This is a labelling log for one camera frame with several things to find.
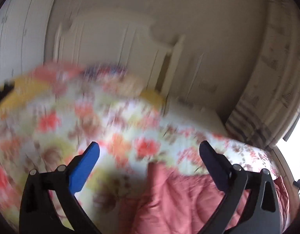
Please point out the purple patterned cushion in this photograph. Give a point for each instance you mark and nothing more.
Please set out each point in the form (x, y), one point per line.
(103, 70)

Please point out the floral bed sheet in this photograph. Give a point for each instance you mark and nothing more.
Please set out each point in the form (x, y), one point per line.
(103, 126)

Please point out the white nightstand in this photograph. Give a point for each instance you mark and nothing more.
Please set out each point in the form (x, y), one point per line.
(196, 114)

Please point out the white wardrobe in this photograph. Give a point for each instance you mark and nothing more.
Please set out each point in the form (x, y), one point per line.
(20, 34)

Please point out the beige wall socket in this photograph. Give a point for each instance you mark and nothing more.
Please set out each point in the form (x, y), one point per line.
(208, 85)

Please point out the yellow pillow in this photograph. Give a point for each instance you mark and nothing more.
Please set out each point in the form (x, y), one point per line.
(152, 96)

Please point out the black cloth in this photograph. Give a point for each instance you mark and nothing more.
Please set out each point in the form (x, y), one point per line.
(3, 93)

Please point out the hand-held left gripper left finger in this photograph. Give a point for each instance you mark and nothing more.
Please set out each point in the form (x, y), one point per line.
(85, 167)

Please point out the white wooden bed headboard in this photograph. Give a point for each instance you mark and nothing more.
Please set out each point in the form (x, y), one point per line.
(115, 43)

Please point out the pink quilted jacket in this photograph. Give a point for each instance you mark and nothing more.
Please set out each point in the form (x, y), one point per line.
(174, 199)

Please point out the patterned beige curtain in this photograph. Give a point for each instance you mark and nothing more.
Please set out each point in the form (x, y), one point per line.
(269, 78)

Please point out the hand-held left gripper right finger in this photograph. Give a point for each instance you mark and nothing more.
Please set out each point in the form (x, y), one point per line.
(214, 168)

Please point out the pink floral pillow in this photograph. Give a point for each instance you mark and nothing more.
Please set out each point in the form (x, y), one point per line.
(130, 84)

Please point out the white lamp pole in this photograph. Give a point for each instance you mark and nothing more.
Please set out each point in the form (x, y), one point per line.
(196, 74)

